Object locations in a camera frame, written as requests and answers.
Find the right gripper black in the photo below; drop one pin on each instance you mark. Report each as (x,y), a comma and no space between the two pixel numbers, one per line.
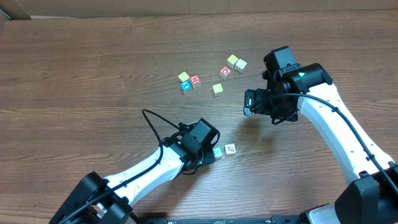
(250,101)

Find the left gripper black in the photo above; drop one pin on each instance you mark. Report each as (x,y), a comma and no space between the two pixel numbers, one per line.
(208,156)

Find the wooden block letter W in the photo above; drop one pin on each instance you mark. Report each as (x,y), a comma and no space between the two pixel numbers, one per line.
(218,154)

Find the wooden block leaf picture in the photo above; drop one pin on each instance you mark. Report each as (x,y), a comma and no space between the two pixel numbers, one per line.
(230,149)

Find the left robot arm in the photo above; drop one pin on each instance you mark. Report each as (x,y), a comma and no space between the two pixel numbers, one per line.
(111,199)

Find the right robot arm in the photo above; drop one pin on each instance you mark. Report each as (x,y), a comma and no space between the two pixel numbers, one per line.
(370,173)

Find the plain wooden block far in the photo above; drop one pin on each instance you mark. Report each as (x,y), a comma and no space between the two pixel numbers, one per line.
(240,65)

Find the yellow block centre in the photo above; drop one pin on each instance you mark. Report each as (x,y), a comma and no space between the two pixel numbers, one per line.
(217,89)

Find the yellow block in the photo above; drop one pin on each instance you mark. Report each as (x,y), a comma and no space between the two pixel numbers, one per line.
(231,61)
(217,89)

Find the red block letter C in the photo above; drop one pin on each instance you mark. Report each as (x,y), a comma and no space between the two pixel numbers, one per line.
(225,72)

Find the yellow block far right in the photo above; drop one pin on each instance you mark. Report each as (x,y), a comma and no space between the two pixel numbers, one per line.
(231,61)

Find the blue block letter X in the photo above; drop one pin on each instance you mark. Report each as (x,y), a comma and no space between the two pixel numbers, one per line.
(186,86)

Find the red block letter M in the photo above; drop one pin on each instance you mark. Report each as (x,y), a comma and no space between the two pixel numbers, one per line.
(195,81)

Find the yellow block letter G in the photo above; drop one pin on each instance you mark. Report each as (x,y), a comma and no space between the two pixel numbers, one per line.
(183,77)

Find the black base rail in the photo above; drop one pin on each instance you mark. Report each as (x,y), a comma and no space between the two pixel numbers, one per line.
(217,221)

